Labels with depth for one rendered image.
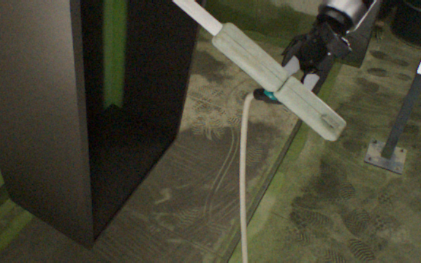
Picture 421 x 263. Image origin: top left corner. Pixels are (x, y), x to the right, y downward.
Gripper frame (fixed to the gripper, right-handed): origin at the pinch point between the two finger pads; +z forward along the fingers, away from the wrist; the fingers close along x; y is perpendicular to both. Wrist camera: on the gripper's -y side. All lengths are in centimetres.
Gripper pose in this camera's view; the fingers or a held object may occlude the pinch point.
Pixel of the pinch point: (283, 98)
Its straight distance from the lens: 80.4
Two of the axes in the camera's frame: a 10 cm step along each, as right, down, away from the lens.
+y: -2.1, -0.7, 9.8
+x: -7.8, -5.9, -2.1
